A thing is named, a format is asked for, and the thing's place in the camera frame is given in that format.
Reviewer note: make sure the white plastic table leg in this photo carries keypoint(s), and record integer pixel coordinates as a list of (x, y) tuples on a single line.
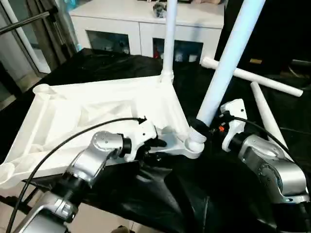
[(228, 63), (262, 80), (169, 39), (265, 111)]

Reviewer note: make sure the white plastic table top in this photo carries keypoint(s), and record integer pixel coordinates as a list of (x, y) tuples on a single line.
[(73, 107)]

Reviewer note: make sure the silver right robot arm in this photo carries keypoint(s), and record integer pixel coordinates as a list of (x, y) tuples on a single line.
[(269, 170)]

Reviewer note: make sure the small yellow label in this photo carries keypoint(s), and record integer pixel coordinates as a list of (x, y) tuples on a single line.
[(255, 61)]

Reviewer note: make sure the black plastic mat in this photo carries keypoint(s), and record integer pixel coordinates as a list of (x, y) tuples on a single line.
[(97, 63)]

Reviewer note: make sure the black tall cabinet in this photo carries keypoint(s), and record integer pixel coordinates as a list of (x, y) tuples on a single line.
[(267, 29)]

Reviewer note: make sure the grey bundle on cabinet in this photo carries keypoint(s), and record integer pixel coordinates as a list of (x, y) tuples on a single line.
[(159, 8)]

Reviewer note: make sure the white cabinet with glass doors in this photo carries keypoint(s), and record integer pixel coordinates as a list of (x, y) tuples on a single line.
[(112, 19)]

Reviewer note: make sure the grey curtain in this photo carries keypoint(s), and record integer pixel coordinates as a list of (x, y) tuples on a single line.
[(53, 29)]

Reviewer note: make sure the grey metal pole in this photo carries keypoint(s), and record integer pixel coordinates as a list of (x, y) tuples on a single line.
[(24, 20)]

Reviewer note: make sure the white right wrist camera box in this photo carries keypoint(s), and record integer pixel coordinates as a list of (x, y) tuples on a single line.
[(234, 119)]

